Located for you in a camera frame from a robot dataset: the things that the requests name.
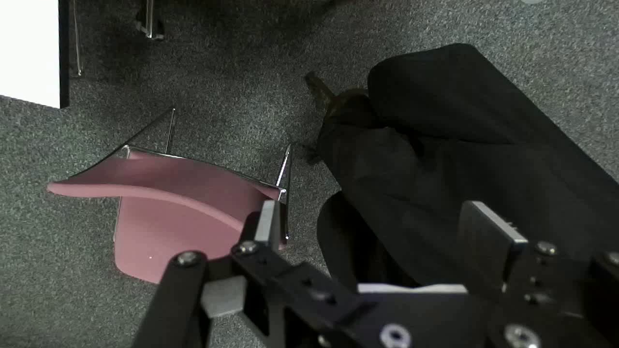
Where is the large white table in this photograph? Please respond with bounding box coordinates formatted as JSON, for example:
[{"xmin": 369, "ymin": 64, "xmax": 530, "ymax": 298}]
[{"xmin": 0, "ymin": 0, "xmax": 71, "ymax": 111}]

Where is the pink chair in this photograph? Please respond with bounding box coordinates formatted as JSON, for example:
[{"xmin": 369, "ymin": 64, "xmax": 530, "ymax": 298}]
[{"xmin": 44, "ymin": 105, "xmax": 296, "ymax": 287}]

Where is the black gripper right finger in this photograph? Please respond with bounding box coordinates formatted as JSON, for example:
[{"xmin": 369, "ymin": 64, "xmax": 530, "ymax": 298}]
[{"xmin": 458, "ymin": 200, "xmax": 594, "ymax": 325}]

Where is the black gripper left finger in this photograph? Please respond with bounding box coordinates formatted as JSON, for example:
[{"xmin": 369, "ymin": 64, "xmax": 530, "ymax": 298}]
[{"xmin": 230, "ymin": 200, "xmax": 360, "ymax": 327}]

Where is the black jersey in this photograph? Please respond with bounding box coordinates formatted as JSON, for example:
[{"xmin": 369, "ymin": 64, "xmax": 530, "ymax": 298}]
[{"xmin": 313, "ymin": 43, "xmax": 619, "ymax": 293}]

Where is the metal table leg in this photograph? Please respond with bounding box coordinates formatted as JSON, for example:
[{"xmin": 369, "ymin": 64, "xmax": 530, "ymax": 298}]
[
  {"xmin": 133, "ymin": 0, "xmax": 166, "ymax": 43},
  {"xmin": 66, "ymin": 0, "xmax": 85, "ymax": 80}
]

